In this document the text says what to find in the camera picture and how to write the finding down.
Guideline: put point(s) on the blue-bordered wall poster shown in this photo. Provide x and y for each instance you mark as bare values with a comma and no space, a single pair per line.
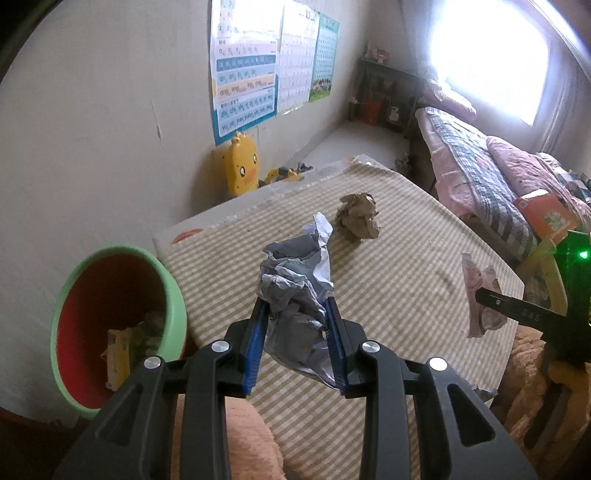
242,69

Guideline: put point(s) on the peach fuzzy cloth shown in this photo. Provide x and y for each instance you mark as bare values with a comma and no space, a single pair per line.
249,443
521,383

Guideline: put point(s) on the green bin with red inside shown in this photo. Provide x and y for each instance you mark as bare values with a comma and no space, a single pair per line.
106,295

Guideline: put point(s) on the striped beige table cloth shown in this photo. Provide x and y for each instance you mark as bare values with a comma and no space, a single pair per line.
406,286

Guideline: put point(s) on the pink pillow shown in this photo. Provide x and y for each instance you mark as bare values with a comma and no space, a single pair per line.
450,99

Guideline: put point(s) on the pink blanket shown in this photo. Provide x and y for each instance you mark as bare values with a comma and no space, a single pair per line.
521,170

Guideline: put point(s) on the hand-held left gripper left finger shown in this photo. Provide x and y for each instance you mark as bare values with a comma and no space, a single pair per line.
256,341

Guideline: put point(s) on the yellow toy excavator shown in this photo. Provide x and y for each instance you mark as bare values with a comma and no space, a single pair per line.
281,174

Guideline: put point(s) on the yellow snack packet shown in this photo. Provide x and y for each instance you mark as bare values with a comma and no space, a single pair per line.
120,357

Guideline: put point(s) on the window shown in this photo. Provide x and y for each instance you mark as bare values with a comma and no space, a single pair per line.
489,55

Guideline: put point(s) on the pink wrapper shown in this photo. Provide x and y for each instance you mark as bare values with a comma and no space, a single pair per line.
478,279

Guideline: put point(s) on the plaid quilt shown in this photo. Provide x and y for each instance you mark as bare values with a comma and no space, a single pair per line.
471,161

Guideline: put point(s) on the brown crumpled paper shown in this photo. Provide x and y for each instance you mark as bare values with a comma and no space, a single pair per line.
358,217

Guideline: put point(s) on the bed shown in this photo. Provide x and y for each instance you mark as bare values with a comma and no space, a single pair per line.
461,157

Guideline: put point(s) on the yellow plastic chair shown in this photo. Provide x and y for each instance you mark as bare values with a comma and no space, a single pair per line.
540,272

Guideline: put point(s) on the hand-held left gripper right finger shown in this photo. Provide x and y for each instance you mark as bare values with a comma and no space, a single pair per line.
337,350

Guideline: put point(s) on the orange container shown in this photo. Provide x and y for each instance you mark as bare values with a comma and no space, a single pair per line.
375,111

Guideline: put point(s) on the white curtain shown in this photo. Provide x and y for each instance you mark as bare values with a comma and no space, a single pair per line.
570,101

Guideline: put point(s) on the grey paper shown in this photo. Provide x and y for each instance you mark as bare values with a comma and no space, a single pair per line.
295,286

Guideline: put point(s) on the white chart wall poster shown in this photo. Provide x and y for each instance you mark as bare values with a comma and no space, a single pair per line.
295,55

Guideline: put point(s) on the yellow duck toy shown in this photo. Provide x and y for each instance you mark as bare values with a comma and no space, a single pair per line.
242,166

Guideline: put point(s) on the green-bordered wall poster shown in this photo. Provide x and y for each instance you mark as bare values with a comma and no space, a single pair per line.
324,55

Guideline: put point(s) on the dark metal shelf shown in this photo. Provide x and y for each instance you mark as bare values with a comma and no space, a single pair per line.
397,87

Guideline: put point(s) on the orange book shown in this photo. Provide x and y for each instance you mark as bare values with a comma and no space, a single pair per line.
545,214

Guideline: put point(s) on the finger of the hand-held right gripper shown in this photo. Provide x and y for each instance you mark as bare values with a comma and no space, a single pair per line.
508,304

